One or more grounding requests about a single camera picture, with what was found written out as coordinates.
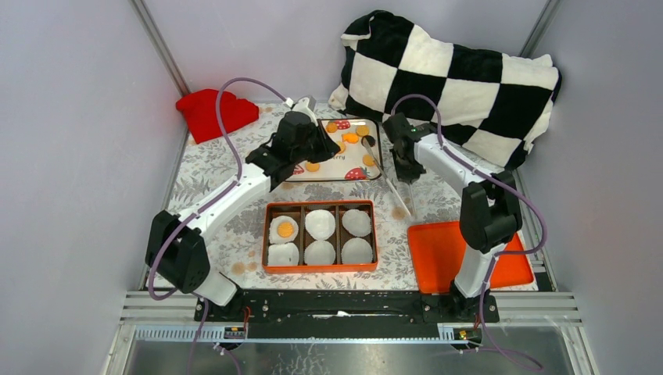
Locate orange cookie tin box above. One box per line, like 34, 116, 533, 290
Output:
262, 200, 378, 273

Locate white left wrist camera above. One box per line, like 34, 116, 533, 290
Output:
291, 95, 317, 124

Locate orange tin lid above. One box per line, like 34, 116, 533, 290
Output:
407, 221, 538, 294

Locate orange fish shaped cookie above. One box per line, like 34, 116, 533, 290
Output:
342, 133, 360, 144

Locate white paper cupcake liner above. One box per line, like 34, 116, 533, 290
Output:
304, 209, 335, 241
304, 241, 336, 266
267, 242, 299, 266
268, 216, 299, 245
341, 209, 372, 238
341, 237, 373, 264

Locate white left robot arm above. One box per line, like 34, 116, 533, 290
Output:
145, 109, 339, 321

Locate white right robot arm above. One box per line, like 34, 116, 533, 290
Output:
382, 113, 522, 322

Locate small swirl orange cookie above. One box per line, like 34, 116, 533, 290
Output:
325, 121, 338, 134

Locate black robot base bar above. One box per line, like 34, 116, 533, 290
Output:
194, 289, 478, 339

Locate metal serving tongs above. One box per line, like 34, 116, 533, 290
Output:
360, 135, 413, 219

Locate checkered black white blanket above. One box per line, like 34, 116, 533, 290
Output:
328, 10, 562, 170

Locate red cloth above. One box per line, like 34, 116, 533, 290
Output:
175, 88, 260, 144

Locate strawberry print white tray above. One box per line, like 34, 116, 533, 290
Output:
288, 119, 382, 183

